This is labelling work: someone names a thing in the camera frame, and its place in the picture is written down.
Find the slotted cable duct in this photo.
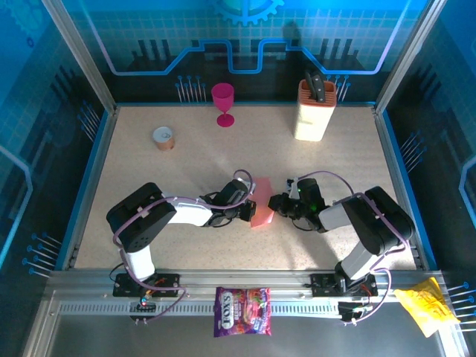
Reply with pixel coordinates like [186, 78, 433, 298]
[57, 300, 345, 318]

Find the cream knife block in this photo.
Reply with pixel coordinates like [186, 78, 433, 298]
[293, 78, 338, 143]

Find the yellow plastic bag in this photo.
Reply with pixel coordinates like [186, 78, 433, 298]
[393, 276, 462, 339]

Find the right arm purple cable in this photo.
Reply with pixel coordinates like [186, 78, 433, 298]
[295, 170, 412, 327]

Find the small circuit board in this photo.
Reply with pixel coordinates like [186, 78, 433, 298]
[337, 301, 373, 321]
[129, 300, 158, 312]

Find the small tin can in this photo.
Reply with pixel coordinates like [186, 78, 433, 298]
[152, 126, 176, 152]

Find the black handled knife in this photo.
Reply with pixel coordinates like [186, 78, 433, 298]
[314, 76, 328, 104]
[303, 69, 321, 102]

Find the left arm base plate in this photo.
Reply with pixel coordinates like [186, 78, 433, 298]
[112, 272, 181, 299]

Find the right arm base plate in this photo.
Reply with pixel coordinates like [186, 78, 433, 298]
[309, 273, 379, 298]

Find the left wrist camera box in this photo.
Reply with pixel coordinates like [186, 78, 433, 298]
[237, 177, 258, 196]

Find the aluminium side rail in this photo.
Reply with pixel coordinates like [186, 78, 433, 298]
[61, 107, 120, 271]
[373, 107, 429, 271]

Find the pink plastic goblet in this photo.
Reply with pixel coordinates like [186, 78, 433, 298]
[210, 82, 237, 129]

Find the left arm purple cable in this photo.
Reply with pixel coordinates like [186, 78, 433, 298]
[112, 169, 258, 324]

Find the aluminium frame post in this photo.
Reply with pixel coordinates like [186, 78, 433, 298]
[374, 0, 447, 115]
[41, 0, 119, 115]

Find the aluminium front rail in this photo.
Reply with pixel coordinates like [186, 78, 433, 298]
[46, 269, 447, 303]

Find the purple candy bag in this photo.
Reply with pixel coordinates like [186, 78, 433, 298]
[213, 286, 273, 338]

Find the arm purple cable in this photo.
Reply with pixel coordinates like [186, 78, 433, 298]
[112, 169, 258, 324]
[295, 170, 412, 327]

